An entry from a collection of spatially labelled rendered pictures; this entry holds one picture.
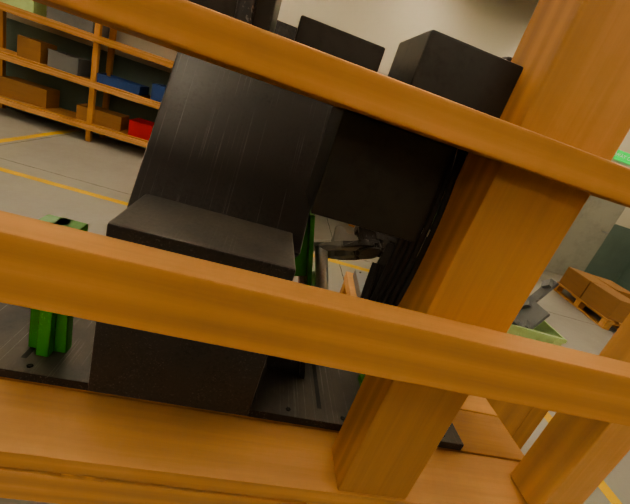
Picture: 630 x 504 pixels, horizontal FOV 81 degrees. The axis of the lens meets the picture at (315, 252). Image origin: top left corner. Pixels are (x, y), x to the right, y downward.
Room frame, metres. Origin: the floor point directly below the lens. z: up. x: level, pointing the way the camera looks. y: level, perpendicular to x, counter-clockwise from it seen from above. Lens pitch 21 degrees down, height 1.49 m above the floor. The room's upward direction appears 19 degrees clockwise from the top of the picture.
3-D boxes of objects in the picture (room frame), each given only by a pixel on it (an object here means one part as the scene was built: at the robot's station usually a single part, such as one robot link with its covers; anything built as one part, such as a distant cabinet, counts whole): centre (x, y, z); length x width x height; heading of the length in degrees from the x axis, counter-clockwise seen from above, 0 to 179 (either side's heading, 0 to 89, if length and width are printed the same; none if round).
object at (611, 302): (5.44, -4.39, 0.22); 1.20 x 0.81 x 0.44; 5
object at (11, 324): (0.78, 0.11, 0.89); 1.10 x 0.42 x 0.02; 102
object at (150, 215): (0.62, 0.18, 1.07); 0.30 x 0.18 x 0.34; 102
